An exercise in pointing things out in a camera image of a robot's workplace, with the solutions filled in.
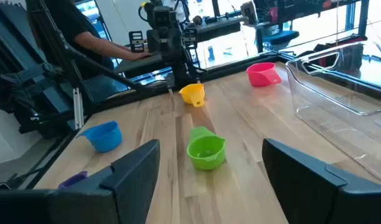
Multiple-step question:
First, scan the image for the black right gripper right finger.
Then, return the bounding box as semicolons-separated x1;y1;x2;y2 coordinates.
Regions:
261;138;381;224

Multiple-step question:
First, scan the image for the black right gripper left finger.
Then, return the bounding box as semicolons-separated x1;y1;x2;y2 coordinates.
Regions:
0;139;161;224

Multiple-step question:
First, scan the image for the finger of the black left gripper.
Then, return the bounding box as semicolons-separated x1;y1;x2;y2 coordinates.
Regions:
128;30;145;53
182;27;199;50

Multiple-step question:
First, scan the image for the purple measuring cup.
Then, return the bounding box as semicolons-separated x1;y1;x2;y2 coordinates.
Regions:
57;170;88;190

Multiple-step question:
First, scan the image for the yellow measuring cup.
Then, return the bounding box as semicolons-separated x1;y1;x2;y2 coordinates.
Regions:
178;83;206;108

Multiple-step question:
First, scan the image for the blue measuring cup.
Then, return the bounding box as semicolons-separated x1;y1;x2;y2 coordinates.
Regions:
77;120;123;154

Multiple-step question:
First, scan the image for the orange and blue object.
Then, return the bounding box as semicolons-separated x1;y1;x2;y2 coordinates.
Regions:
245;62;282;88

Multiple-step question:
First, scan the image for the green measuring cup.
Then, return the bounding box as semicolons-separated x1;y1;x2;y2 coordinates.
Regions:
186;126;227;171

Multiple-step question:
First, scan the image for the clear plastic basket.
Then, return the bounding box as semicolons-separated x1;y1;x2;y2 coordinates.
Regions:
285;40;381;187

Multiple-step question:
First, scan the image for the person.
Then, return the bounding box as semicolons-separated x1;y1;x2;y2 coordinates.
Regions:
26;0;153;103

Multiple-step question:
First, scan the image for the blue stool seat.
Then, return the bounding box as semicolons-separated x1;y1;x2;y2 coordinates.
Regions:
263;30;300;52

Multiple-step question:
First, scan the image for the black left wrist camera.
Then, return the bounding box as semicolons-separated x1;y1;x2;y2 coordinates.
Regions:
153;6;173;29

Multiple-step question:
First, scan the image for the silver corner bracket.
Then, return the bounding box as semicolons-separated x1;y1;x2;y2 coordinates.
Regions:
72;88;85;130

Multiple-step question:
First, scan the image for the black workbench frame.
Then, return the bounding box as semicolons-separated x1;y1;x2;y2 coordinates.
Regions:
210;0;370;54

